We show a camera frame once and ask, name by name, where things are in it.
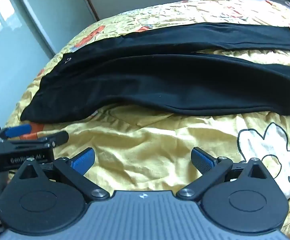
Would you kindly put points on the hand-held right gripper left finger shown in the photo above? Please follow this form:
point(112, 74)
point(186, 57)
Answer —
point(83, 160)

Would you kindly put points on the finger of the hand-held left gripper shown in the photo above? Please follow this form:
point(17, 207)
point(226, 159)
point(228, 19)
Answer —
point(57, 137)
point(17, 131)

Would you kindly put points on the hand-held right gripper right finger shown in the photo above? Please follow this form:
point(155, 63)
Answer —
point(202, 161)

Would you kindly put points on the black pants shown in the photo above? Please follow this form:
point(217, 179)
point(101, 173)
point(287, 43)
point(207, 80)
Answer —
point(160, 85)

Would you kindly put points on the yellow floral bed blanket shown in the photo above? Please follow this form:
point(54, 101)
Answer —
point(147, 145)

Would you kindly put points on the glass wardrobe door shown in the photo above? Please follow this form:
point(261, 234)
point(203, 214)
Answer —
point(22, 42)

